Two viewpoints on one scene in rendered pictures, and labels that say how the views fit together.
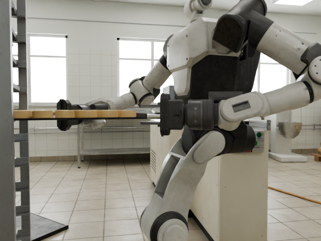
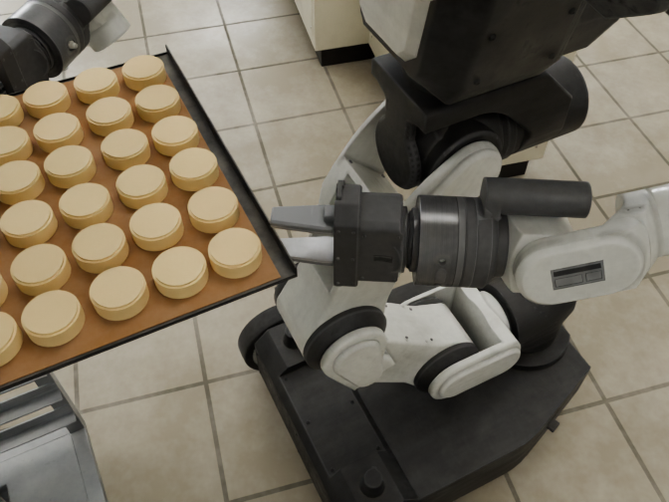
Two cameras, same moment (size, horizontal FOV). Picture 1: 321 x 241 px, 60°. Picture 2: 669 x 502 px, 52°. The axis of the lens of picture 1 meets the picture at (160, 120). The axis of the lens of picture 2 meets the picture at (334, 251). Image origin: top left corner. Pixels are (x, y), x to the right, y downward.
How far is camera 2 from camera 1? 0.62 m
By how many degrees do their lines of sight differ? 48
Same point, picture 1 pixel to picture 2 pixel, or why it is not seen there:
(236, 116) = (557, 299)
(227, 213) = not seen: hidden behind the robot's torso
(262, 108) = (637, 278)
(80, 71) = not seen: outside the picture
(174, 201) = (356, 292)
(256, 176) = not seen: hidden behind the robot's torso
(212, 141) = (468, 178)
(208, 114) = (478, 277)
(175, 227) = (359, 350)
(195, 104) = (441, 250)
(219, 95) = (520, 205)
